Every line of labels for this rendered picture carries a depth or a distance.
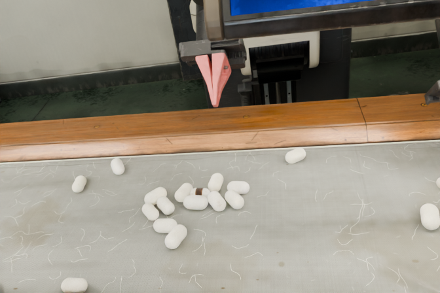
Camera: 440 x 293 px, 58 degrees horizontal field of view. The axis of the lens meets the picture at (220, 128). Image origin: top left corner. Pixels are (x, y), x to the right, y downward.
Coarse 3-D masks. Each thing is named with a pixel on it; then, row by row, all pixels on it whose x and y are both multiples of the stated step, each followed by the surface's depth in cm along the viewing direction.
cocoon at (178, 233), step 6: (174, 228) 54; (180, 228) 54; (186, 228) 55; (168, 234) 53; (174, 234) 53; (180, 234) 53; (186, 234) 54; (168, 240) 53; (174, 240) 53; (180, 240) 53; (168, 246) 53; (174, 246) 53
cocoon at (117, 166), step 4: (112, 160) 70; (116, 160) 69; (120, 160) 70; (112, 164) 69; (116, 164) 68; (120, 164) 68; (112, 168) 69; (116, 168) 68; (120, 168) 68; (116, 172) 68; (120, 172) 68
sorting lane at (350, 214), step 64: (0, 192) 70; (64, 192) 67; (128, 192) 65; (256, 192) 60; (320, 192) 58; (384, 192) 57; (0, 256) 57; (64, 256) 55; (128, 256) 54; (192, 256) 52; (256, 256) 51; (320, 256) 49; (384, 256) 48
